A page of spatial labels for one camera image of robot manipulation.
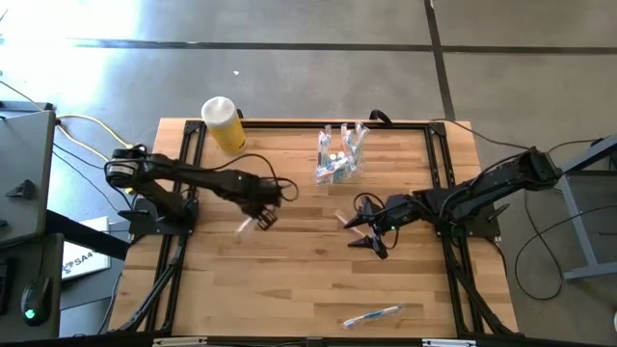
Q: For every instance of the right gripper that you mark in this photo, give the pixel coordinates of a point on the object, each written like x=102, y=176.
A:
x=400, y=209

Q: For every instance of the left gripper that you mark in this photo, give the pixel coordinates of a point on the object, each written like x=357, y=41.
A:
x=255, y=190

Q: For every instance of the orange yellow toothbrush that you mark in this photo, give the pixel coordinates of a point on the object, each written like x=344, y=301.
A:
x=340, y=214

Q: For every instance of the clear acrylic organizer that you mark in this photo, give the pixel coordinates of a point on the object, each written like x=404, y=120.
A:
x=320, y=180

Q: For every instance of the blue toothbrush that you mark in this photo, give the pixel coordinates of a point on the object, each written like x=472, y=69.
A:
x=332, y=169
x=371, y=316

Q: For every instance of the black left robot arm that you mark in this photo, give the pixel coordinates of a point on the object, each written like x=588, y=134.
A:
x=193, y=176

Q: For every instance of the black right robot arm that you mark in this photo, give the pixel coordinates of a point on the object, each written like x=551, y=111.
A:
x=482, y=188

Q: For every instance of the yellow wipes canister white lid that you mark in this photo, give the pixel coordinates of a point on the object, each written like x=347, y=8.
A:
x=226, y=130

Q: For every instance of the white label strip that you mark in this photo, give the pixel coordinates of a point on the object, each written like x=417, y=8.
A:
x=178, y=341
x=448, y=342

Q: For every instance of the black beam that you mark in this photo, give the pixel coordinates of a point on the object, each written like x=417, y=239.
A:
x=87, y=236

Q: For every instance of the white printed sign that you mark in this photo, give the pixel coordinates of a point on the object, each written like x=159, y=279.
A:
x=89, y=262

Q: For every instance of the grey metal cart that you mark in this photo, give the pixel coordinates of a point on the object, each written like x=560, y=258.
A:
x=577, y=226

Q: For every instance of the dark grey desk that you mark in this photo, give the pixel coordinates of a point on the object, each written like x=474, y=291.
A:
x=53, y=260

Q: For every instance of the black computer mouse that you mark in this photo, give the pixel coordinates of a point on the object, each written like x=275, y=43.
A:
x=36, y=299

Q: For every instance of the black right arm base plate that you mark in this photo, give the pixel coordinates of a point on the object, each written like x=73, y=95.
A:
x=474, y=229

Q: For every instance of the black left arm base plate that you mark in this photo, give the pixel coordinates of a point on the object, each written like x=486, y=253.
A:
x=144, y=226

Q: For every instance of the black bracket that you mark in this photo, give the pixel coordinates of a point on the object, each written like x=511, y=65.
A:
x=21, y=189

